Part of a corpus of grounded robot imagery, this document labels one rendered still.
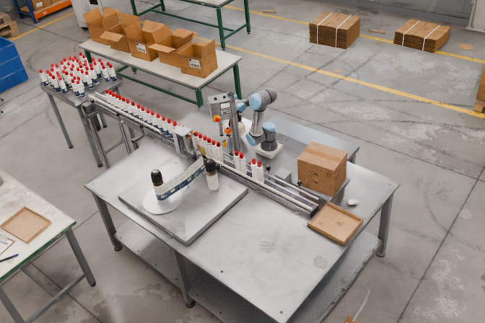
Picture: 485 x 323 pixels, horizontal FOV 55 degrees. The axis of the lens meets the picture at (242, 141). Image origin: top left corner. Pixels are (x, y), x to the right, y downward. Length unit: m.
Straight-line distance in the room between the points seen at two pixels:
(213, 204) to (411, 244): 1.88
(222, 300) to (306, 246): 0.89
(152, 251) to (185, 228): 0.87
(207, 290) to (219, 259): 0.66
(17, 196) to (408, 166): 3.79
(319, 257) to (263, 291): 0.45
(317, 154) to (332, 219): 0.49
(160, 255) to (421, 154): 2.97
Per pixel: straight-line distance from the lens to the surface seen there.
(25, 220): 4.15
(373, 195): 3.71
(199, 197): 3.68
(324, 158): 3.55
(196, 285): 3.98
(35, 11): 10.45
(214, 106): 3.63
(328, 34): 7.52
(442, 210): 4.88
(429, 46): 7.48
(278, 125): 4.39
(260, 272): 3.21
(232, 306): 3.82
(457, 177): 5.27
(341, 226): 3.46
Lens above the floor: 3.40
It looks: 37 degrees down
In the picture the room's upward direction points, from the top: 7 degrees counter-clockwise
